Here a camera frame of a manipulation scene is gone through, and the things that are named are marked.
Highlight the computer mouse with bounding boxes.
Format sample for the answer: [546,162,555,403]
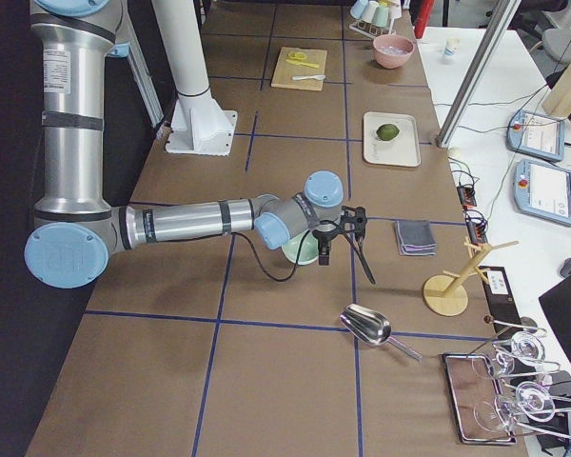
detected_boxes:
[558,257,571,278]

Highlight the black usb hub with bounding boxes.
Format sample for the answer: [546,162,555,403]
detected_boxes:
[456,184,477,209]
[464,209,488,245]

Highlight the green avocado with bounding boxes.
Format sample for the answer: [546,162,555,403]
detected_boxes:
[376,124,400,142]

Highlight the lower lemon slice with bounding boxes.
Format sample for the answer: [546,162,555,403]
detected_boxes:
[287,52,306,61]

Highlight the wooden mug tree stand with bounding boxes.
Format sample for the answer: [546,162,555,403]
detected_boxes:
[423,238,518,317]

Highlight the small white cup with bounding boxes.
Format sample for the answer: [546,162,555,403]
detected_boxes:
[442,37,460,64]

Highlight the red bottle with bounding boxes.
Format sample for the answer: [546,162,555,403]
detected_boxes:
[414,0,434,40]

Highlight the pink bowl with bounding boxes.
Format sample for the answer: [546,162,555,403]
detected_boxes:
[372,33,415,69]

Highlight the upper lemon slice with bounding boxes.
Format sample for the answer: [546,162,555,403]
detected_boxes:
[288,51,306,60]

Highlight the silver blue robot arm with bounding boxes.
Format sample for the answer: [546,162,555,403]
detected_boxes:
[24,1,345,288]

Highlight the aluminium frame post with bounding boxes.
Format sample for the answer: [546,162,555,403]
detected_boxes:
[436,0,521,149]

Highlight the clear ice cubes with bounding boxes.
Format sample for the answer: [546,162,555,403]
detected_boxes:
[378,45,408,56]

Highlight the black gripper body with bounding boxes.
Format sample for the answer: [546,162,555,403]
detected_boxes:
[312,220,343,247]

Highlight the lower black usb hub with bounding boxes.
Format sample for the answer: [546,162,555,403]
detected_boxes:
[464,209,488,245]

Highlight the lemon slice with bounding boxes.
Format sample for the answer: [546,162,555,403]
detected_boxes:
[287,52,306,61]
[288,51,306,60]

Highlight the lower wine glass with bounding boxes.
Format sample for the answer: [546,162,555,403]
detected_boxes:
[473,381,556,433]

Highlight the metal ice scoop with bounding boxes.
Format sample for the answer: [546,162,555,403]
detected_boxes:
[339,304,423,362]

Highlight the white plastic spoon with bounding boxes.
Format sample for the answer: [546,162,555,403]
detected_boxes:
[291,74,325,82]

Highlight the grey folded cloth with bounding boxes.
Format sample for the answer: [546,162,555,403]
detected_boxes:
[394,220,437,256]

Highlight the white rabbit tray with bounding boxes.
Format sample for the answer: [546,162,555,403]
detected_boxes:
[363,111,421,168]

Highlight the lower teach pendant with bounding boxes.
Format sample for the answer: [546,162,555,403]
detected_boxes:
[513,159,571,227]

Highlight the wine glass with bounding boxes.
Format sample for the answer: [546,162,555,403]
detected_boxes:
[493,331,545,378]
[473,381,556,433]

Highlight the light blue cup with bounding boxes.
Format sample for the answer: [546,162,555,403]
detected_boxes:
[350,0,368,19]

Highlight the metal glass rack tray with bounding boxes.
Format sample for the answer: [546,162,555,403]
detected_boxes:
[442,353,517,447]

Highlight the upper teach pendant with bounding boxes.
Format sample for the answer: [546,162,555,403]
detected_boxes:
[506,109,564,163]

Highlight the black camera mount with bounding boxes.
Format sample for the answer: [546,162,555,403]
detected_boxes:
[339,206,367,242]

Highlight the light green bowl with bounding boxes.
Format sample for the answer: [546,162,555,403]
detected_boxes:
[281,230,319,266]

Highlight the bamboo cutting board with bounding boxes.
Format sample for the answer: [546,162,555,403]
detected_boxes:
[271,47,327,91]

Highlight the upper black usb hub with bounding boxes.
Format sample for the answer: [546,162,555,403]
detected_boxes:
[456,184,477,209]

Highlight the upper wine glass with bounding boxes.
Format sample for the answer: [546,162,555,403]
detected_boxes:
[493,331,545,378]

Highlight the teach pendant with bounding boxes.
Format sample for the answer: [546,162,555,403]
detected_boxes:
[506,109,564,163]
[513,159,571,227]

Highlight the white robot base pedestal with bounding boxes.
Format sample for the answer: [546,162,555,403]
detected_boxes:
[152,0,238,156]

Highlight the black sign holder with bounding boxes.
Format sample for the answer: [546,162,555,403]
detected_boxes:
[482,266,521,324]

